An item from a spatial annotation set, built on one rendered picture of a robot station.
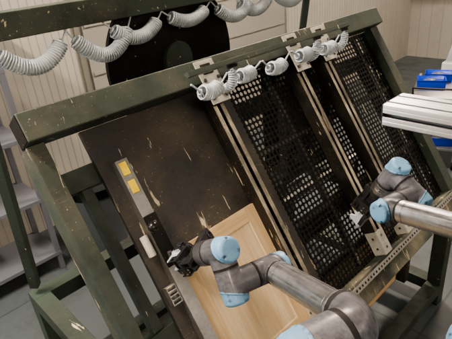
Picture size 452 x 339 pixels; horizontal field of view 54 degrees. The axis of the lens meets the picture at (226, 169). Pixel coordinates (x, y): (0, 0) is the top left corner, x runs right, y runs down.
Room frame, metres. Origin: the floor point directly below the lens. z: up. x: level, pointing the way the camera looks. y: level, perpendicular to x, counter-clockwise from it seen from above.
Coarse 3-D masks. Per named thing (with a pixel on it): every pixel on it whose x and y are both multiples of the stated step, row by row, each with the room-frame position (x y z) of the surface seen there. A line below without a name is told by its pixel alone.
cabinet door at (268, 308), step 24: (240, 216) 1.53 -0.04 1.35; (192, 240) 1.37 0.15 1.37; (240, 240) 1.47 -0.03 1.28; (264, 240) 1.51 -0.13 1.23; (240, 264) 1.40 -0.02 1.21; (216, 288) 1.29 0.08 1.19; (264, 288) 1.38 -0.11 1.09; (216, 312) 1.23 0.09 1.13; (240, 312) 1.27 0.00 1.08; (264, 312) 1.31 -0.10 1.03; (288, 312) 1.36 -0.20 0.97; (240, 336) 1.21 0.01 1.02; (264, 336) 1.25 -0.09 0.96
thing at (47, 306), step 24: (432, 240) 2.31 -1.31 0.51; (408, 264) 2.30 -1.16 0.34; (432, 264) 2.29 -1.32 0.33; (48, 288) 1.88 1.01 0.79; (72, 288) 1.93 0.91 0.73; (432, 288) 2.23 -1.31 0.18; (48, 312) 1.69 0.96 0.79; (168, 312) 1.69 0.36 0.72; (408, 312) 2.04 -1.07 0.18; (48, 336) 1.80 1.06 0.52; (72, 336) 1.52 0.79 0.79; (384, 336) 1.87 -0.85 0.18
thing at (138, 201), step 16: (128, 176) 1.40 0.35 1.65; (128, 192) 1.37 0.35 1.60; (144, 192) 1.39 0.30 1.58; (144, 208) 1.35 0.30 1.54; (144, 224) 1.33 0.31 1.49; (160, 256) 1.28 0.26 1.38; (176, 272) 1.25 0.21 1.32; (192, 288) 1.24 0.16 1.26; (192, 304) 1.20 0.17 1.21; (192, 320) 1.17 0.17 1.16; (208, 320) 1.18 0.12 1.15; (208, 336) 1.14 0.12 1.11
